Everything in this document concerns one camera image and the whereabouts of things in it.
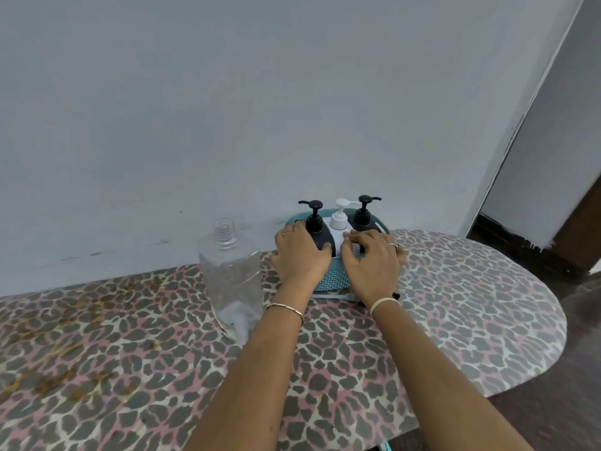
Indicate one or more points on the person's left hand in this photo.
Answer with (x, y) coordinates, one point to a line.
(298, 258)

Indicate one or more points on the person's right hand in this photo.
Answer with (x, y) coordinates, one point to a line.
(375, 267)

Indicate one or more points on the person's left fingers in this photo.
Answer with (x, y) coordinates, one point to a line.
(299, 230)

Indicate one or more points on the person's right fingers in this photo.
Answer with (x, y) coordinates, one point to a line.
(359, 237)

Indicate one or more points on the teal mesh basket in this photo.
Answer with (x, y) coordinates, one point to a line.
(328, 279)

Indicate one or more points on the person's left forearm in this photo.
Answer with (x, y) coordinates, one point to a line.
(253, 380)

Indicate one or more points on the person's right forearm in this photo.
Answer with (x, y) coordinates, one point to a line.
(432, 380)

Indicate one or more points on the black pump bottle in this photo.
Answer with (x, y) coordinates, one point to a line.
(313, 225)
(362, 218)

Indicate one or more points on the white pump bottle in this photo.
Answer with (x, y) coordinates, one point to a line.
(338, 220)

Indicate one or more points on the white wrist band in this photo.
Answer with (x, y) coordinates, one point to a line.
(382, 303)

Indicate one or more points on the clear empty plastic bottle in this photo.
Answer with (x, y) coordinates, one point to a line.
(230, 277)

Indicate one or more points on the dark skirting board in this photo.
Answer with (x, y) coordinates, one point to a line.
(516, 244)

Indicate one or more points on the leopard print board cover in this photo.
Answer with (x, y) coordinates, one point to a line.
(117, 371)

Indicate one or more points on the brown wooden door frame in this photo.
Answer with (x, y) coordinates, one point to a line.
(580, 230)

